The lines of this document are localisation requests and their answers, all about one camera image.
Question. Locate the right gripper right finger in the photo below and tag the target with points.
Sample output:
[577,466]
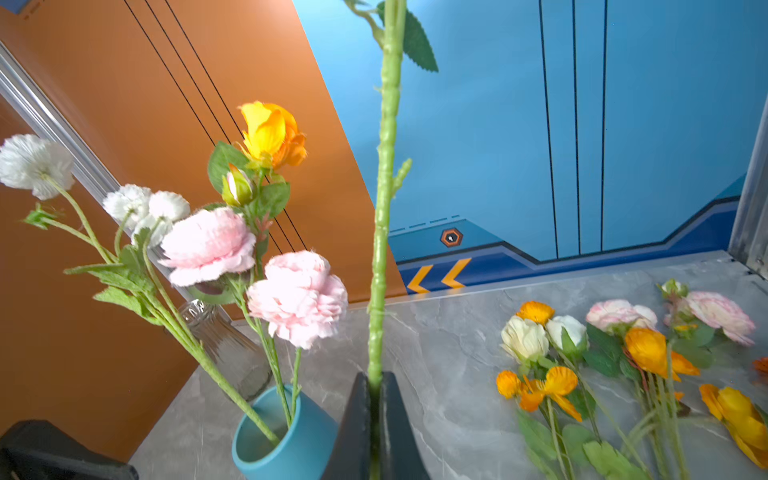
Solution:
[399,457]

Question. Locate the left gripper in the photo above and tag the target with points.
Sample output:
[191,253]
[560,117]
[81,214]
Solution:
[37,449]

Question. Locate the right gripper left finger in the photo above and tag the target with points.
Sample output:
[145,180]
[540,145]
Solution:
[350,458]

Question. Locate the teal cylindrical vase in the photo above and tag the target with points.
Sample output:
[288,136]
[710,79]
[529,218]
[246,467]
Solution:
[304,447]

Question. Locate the white flower stem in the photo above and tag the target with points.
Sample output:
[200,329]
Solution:
[45,169]

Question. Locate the yellow rose stem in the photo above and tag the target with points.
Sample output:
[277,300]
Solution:
[246,176]

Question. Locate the pink rose spray stem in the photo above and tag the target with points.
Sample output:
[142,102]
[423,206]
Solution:
[398,33]

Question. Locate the clear glass vase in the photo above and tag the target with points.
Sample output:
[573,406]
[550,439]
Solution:
[242,362]

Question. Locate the orange yellow small flower stem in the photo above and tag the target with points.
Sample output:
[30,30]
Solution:
[546,390]

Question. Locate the cream pink rose stem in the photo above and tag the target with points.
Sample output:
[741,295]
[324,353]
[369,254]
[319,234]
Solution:
[600,336]

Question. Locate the orange gerbera stem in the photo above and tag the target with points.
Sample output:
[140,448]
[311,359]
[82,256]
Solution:
[760,367]

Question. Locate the aluminium corner post right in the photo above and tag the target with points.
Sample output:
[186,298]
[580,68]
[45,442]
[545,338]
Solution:
[748,242]

